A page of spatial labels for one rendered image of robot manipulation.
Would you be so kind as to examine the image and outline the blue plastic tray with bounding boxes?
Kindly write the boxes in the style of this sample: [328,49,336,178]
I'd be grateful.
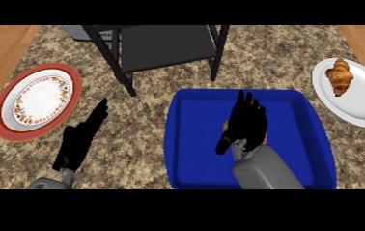
[164,88,338,190]

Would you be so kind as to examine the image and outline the plain white plate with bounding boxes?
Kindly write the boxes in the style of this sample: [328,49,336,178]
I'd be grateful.
[310,57,365,129]

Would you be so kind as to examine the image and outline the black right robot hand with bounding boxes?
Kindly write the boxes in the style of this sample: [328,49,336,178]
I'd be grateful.
[214,90,269,156]

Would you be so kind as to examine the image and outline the black tiered shelf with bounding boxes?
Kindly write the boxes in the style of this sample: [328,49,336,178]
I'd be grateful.
[80,24,231,98]

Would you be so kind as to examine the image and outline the brown croissant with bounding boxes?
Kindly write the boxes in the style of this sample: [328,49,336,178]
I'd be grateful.
[324,58,355,98]

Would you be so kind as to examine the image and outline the red round placemat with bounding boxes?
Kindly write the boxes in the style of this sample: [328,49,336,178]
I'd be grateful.
[0,62,84,142]

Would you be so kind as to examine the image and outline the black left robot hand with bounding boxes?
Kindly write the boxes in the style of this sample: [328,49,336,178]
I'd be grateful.
[52,97,109,173]

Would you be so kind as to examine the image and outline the white floral rim plate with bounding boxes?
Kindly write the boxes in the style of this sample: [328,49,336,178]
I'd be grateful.
[0,69,75,132]

